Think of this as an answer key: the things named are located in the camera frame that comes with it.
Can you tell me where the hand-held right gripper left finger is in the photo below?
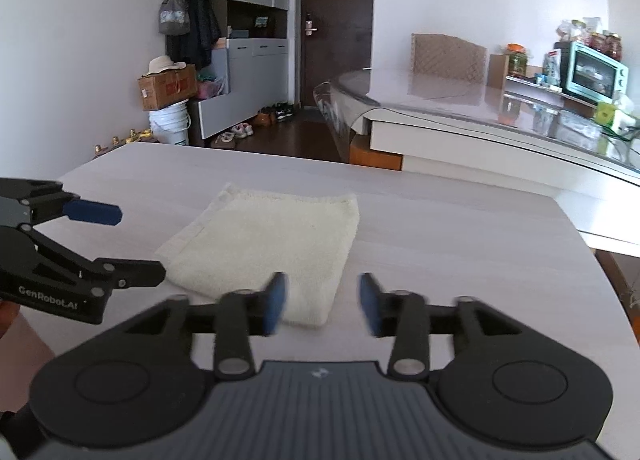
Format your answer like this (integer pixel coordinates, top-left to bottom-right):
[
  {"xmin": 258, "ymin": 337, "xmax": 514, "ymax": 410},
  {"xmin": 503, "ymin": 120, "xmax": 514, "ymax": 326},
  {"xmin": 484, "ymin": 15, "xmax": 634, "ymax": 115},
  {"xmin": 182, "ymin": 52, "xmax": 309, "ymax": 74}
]
[{"xmin": 120, "ymin": 271, "xmax": 290, "ymax": 382}]

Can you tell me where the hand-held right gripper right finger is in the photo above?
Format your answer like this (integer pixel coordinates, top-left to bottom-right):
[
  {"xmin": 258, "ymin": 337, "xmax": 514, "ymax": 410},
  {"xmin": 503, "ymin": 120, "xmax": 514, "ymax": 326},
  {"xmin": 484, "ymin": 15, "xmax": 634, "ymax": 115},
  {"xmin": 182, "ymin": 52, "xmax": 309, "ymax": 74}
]
[{"xmin": 357, "ymin": 272, "xmax": 523, "ymax": 382}]

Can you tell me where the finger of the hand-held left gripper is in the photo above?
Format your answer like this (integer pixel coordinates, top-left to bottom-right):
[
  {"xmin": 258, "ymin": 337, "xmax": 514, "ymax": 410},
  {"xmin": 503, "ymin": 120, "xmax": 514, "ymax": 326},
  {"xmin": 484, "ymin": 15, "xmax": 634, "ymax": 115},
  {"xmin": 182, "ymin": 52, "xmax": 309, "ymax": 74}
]
[
  {"xmin": 0, "ymin": 178, "xmax": 124, "ymax": 227},
  {"xmin": 19, "ymin": 222, "xmax": 167, "ymax": 298}
]

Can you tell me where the cream towel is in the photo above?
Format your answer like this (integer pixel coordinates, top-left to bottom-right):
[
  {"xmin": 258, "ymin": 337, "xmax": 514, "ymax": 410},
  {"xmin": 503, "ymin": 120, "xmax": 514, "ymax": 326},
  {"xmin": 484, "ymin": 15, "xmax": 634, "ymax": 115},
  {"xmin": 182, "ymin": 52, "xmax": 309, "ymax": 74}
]
[{"xmin": 155, "ymin": 183, "xmax": 361, "ymax": 328}]

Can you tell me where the person's left hand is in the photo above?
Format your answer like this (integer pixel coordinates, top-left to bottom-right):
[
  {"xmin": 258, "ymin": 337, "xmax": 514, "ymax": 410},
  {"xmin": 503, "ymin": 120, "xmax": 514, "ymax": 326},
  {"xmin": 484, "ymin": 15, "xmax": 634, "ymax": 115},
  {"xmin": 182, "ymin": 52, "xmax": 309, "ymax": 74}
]
[{"xmin": 0, "ymin": 301, "xmax": 22, "ymax": 339}]

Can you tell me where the white plastic bucket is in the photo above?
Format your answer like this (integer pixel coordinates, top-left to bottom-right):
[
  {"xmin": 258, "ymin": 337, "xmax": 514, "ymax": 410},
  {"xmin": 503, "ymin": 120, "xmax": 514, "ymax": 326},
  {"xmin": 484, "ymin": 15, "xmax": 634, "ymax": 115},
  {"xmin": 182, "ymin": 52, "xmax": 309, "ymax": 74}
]
[{"xmin": 149, "ymin": 100, "xmax": 192, "ymax": 145}]

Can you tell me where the brown cardboard box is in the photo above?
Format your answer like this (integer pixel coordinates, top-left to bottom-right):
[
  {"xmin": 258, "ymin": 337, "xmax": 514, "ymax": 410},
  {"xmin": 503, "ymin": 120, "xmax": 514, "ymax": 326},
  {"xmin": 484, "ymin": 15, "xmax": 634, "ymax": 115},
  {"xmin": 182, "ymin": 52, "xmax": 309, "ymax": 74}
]
[{"xmin": 137, "ymin": 64, "xmax": 198, "ymax": 112}]

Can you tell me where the pair of pink sneakers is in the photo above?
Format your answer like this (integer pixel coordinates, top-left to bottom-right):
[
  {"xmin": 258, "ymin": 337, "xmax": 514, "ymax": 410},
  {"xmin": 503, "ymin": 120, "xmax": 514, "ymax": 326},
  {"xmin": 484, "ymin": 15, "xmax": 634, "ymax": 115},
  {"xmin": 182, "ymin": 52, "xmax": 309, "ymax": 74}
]
[{"xmin": 210, "ymin": 123, "xmax": 253, "ymax": 149}]

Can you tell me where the cream straw hat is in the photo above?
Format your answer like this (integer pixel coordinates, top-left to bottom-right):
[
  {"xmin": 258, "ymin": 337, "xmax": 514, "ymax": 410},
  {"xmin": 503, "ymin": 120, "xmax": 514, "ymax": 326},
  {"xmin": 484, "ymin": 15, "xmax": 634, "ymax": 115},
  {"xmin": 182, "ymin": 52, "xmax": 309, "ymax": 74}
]
[{"xmin": 141, "ymin": 56, "xmax": 187, "ymax": 76}]

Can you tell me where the pink plastic bag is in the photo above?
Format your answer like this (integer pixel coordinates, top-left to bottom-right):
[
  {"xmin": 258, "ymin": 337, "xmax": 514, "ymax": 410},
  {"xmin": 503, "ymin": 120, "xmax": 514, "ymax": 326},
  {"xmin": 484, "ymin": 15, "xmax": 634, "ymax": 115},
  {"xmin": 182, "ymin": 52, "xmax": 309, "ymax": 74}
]
[{"xmin": 196, "ymin": 70, "xmax": 226, "ymax": 99}]

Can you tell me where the grey hanging bag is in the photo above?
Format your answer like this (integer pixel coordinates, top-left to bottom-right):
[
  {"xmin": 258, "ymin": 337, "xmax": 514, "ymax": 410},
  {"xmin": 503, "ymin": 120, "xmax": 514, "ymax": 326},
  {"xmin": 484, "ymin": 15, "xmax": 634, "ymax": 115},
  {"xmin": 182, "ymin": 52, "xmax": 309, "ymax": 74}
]
[{"xmin": 159, "ymin": 0, "xmax": 191, "ymax": 35}]

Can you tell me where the dark hanging coat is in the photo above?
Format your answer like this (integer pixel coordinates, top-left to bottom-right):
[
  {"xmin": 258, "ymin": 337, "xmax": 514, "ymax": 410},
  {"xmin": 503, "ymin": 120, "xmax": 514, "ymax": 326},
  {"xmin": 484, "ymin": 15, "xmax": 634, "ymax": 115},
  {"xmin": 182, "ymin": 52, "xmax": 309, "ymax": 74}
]
[{"xmin": 166, "ymin": 0, "xmax": 222, "ymax": 69}]

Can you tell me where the grey hallway cabinet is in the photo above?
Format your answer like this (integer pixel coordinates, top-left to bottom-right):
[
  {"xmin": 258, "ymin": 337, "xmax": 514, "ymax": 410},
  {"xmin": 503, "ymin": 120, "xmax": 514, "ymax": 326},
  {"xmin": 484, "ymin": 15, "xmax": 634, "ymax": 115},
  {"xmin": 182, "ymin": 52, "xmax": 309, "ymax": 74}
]
[{"xmin": 166, "ymin": 0, "xmax": 292, "ymax": 148}]

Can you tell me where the white glass-topped dining table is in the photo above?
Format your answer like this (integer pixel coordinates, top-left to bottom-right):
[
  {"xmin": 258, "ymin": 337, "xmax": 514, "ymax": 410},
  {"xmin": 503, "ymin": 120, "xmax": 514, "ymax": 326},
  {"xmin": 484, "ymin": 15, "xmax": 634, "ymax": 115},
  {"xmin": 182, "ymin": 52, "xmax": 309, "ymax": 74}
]
[{"xmin": 313, "ymin": 67, "xmax": 640, "ymax": 258}]

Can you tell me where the dark wooden door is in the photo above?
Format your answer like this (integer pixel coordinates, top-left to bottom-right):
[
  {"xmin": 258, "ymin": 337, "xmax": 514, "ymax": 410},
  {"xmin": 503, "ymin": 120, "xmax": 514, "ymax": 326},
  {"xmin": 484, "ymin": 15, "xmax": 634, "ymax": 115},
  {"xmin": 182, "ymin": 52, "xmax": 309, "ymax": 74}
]
[{"xmin": 295, "ymin": 0, "xmax": 376, "ymax": 110}]

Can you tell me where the dark wooden sideboard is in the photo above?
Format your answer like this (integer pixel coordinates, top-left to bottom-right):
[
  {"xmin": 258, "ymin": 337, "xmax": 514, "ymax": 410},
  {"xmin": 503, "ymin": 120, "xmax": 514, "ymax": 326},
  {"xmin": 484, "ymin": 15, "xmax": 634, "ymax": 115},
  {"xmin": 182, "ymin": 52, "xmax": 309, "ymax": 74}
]
[{"xmin": 505, "ymin": 74, "xmax": 601, "ymax": 101}]

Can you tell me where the green jar with orange lid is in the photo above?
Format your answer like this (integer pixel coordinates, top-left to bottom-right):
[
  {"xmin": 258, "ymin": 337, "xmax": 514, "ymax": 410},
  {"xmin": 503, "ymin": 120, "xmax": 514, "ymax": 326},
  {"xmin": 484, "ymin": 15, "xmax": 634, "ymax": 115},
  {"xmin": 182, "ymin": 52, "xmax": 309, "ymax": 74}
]
[{"xmin": 505, "ymin": 44, "xmax": 528, "ymax": 78}]

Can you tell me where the red and white packet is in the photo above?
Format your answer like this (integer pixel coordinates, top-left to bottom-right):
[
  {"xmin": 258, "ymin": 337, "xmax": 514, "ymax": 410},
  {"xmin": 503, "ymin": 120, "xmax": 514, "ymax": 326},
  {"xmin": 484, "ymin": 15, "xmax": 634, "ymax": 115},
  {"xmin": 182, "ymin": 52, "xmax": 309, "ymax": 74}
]
[{"xmin": 542, "ymin": 50, "xmax": 563, "ymax": 85}]

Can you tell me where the green tissue box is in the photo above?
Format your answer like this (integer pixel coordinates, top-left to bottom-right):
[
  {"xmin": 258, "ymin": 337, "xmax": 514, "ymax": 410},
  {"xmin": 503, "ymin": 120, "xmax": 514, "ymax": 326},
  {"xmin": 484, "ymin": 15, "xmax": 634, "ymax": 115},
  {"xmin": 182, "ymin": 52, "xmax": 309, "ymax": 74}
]
[{"xmin": 595, "ymin": 94, "xmax": 636, "ymax": 131}]

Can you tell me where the teal toaster oven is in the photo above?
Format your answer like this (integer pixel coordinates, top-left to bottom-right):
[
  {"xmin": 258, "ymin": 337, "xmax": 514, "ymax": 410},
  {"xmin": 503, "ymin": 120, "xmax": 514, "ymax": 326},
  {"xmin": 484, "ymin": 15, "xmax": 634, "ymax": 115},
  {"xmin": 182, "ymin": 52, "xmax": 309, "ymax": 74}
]
[{"xmin": 554, "ymin": 41, "xmax": 629, "ymax": 105}]

